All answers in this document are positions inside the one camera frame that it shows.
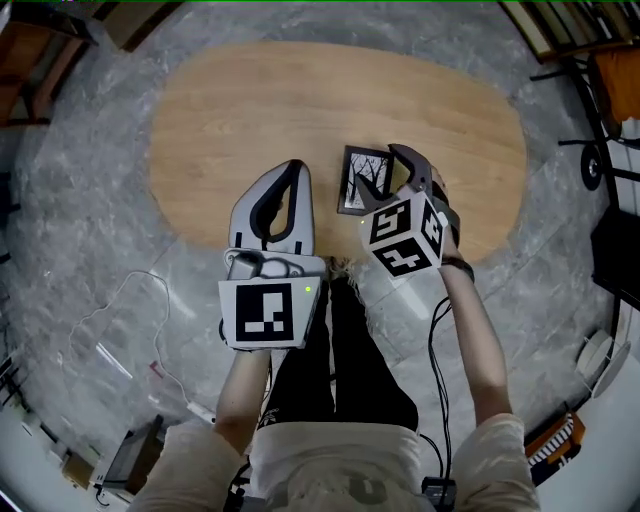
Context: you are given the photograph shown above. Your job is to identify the person's white printed t-shirt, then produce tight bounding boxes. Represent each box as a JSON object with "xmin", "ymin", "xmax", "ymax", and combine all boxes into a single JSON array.
[{"xmin": 127, "ymin": 412, "xmax": 542, "ymax": 512}]

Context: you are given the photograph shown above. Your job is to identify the black framed picture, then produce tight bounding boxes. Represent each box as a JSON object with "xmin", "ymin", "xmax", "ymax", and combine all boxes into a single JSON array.
[{"xmin": 337, "ymin": 144, "xmax": 396, "ymax": 217}]

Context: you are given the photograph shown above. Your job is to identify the person's black trousers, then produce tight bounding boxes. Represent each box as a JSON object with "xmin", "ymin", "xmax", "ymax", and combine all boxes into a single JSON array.
[{"xmin": 259, "ymin": 276, "xmax": 420, "ymax": 432}]

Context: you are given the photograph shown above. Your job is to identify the white wire chair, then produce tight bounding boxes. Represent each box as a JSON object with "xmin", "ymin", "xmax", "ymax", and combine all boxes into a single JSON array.
[{"xmin": 574, "ymin": 327, "xmax": 634, "ymax": 399}]

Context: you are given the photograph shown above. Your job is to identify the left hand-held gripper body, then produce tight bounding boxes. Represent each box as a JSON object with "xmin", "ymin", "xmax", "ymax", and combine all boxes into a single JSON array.
[{"xmin": 218, "ymin": 247, "xmax": 327, "ymax": 351}]

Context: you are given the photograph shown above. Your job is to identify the wooden cabinet with white top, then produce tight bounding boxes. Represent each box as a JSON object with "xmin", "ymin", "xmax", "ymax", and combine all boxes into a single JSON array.
[{"xmin": 0, "ymin": 9, "xmax": 99, "ymax": 127}]

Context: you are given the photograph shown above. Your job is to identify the orange stool with striped cloth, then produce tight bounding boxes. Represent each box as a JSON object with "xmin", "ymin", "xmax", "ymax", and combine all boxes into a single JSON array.
[{"xmin": 523, "ymin": 411, "xmax": 587, "ymax": 469}]

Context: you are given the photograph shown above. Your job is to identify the oval wooden table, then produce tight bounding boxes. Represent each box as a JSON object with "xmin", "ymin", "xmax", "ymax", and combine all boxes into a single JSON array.
[{"xmin": 148, "ymin": 40, "xmax": 529, "ymax": 266}]

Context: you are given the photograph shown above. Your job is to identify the person's left forearm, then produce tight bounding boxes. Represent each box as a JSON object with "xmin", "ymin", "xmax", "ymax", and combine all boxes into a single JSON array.
[{"xmin": 213, "ymin": 348, "xmax": 274, "ymax": 454}]

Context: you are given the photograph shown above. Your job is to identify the black cabinet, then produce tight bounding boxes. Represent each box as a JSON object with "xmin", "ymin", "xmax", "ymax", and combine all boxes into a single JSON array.
[{"xmin": 589, "ymin": 204, "xmax": 640, "ymax": 312}]

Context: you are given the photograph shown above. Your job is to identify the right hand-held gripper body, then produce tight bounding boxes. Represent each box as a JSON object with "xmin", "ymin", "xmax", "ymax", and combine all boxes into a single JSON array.
[{"xmin": 359, "ymin": 183, "xmax": 450, "ymax": 279}]

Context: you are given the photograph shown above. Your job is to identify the orange chair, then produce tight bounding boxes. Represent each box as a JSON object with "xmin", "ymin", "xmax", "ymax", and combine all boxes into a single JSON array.
[{"xmin": 587, "ymin": 47, "xmax": 640, "ymax": 139}]

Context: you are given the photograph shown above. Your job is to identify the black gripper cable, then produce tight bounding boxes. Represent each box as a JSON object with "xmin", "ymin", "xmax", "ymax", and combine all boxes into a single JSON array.
[{"xmin": 426, "ymin": 296, "xmax": 455, "ymax": 482}]

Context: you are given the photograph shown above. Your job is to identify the person's right forearm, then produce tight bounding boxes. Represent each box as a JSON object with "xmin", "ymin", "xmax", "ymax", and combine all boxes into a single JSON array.
[{"xmin": 439, "ymin": 269, "xmax": 514, "ymax": 427}]

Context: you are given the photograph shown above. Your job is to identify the person's right hand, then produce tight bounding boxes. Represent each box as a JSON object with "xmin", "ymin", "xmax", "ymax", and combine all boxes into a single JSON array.
[{"xmin": 429, "ymin": 166, "xmax": 462, "ymax": 266}]

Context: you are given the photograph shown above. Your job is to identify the wooden open shelf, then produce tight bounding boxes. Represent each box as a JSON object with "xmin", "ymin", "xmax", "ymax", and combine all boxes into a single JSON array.
[{"xmin": 499, "ymin": 0, "xmax": 640, "ymax": 64}]

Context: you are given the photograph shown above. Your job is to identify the black wristband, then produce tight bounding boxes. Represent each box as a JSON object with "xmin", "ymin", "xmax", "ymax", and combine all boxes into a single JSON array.
[{"xmin": 438, "ymin": 257, "xmax": 475, "ymax": 283}]

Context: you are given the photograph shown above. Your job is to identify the small black device box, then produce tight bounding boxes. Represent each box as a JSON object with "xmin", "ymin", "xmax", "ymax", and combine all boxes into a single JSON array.
[{"xmin": 421, "ymin": 476, "xmax": 459, "ymax": 512}]

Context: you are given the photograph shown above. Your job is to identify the white floor cable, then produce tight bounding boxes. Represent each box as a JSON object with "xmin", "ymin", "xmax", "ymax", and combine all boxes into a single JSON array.
[{"xmin": 68, "ymin": 269, "xmax": 217, "ymax": 424}]

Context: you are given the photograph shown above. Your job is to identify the black wheeled cart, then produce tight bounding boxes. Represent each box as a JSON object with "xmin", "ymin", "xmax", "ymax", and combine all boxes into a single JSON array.
[{"xmin": 528, "ymin": 54, "xmax": 640, "ymax": 194}]

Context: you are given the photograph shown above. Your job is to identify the wooden step platform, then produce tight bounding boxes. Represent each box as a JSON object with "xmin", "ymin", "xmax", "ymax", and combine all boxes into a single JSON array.
[{"xmin": 93, "ymin": 0, "xmax": 182, "ymax": 54}]

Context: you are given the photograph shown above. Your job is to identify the black flat monitor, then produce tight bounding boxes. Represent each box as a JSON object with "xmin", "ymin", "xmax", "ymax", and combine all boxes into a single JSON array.
[{"xmin": 101, "ymin": 414, "xmax": 167, "ymax": 494}]

